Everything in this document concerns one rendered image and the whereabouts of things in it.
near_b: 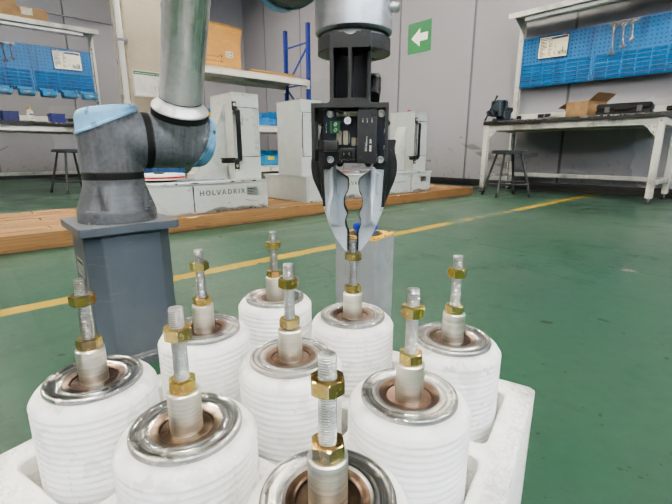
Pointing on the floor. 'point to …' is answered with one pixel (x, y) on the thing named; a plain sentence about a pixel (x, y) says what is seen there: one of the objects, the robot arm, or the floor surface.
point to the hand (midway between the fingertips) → (353, 237)
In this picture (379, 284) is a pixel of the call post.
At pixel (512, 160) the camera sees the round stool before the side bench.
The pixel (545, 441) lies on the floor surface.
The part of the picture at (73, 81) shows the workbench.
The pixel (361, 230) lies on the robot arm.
